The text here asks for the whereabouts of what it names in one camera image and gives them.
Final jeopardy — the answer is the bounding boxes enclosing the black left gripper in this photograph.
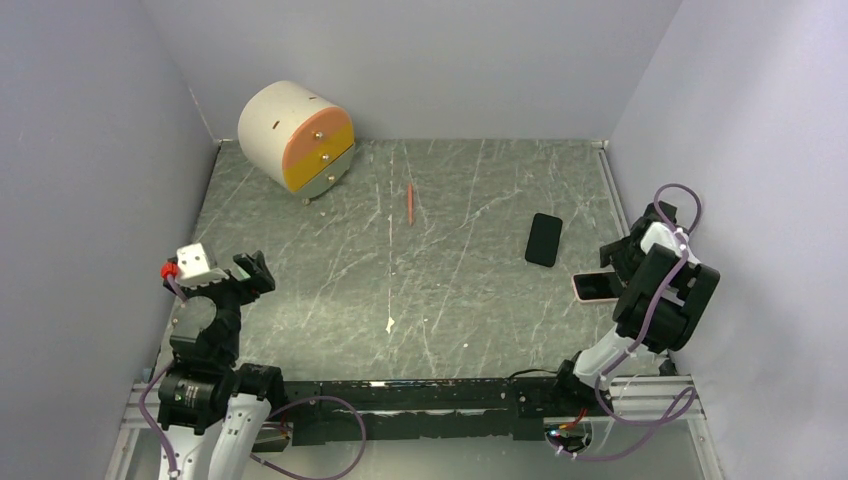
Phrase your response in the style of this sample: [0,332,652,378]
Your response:
[164,250,272,362]

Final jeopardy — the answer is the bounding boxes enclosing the black screen white phone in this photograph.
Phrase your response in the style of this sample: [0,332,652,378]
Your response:
[574,273,620,302]

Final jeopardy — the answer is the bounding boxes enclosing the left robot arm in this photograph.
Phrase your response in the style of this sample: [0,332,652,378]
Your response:
[139,243,287,479]

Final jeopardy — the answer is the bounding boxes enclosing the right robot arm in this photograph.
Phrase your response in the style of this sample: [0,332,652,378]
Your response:
[549,201,720,415]

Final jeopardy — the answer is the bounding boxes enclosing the black phone lying flat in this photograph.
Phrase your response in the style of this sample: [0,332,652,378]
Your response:
[524,213,564,268]

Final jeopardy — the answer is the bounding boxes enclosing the white round drawer cabinet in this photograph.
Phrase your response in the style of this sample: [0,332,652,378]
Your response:
[237,81,355,203]

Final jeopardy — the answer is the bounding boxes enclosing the red-brown pencil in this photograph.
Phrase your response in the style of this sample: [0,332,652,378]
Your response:
[407,182,415,226]

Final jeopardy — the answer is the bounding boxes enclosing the black base crossbar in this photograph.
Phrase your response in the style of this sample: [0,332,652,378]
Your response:
[271,376,590,446]

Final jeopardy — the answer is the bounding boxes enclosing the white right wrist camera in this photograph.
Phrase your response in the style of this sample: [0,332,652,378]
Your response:
[639,222,700,264]

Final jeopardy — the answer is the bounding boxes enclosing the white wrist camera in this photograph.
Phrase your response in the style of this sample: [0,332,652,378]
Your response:
[176,243,227,288]
[639,222,700,264]

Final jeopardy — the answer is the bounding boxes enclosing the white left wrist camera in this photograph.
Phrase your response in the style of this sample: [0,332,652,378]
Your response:
[176,243,227,288]

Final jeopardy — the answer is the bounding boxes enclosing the aluminium frame rail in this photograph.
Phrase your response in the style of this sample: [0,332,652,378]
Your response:
[105,374,723,480]

